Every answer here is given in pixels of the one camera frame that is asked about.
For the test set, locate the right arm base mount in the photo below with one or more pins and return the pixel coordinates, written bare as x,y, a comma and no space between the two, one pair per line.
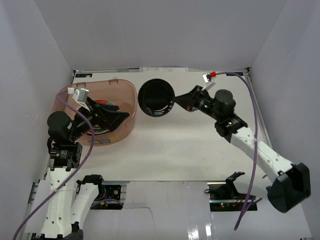
222,199

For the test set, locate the black plate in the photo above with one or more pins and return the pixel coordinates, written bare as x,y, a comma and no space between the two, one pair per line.
156,97

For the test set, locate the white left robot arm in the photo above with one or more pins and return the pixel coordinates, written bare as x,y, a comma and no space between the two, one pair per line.
70,199

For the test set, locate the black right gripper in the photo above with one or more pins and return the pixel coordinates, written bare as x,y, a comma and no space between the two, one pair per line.
187,100

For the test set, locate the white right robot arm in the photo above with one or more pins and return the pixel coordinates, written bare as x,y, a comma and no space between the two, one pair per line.
290,183

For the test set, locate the red plate with teal flower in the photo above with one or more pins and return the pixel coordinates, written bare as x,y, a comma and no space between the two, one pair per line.
102,102

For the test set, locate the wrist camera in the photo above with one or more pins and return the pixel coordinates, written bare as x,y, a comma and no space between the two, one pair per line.
208,80
79,95

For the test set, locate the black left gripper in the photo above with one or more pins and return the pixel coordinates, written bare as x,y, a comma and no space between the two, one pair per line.
100,116

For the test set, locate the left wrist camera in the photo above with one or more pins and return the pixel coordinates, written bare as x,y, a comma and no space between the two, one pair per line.
79,95

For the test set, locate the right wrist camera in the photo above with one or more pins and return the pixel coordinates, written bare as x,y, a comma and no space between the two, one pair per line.
208,80

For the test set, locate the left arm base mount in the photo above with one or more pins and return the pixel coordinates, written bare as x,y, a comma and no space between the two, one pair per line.
110,193

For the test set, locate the pink translucent plastic bin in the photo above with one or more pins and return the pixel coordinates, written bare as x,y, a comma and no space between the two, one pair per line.
120,92

